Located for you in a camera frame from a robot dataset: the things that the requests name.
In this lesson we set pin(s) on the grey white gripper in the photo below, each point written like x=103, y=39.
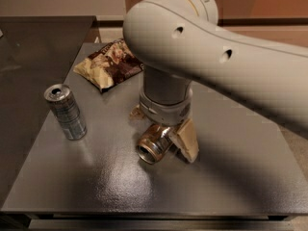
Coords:
x=164, y=112

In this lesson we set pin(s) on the orange soda can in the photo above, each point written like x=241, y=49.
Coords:
x=154, y=143

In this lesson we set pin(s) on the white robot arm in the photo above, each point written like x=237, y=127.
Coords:
x=180, y=42

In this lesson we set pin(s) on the tall silver slim can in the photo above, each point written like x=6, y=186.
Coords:
x=63, y=105

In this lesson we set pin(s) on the brown salt chip bag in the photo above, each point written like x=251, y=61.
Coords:
x=113, y=64

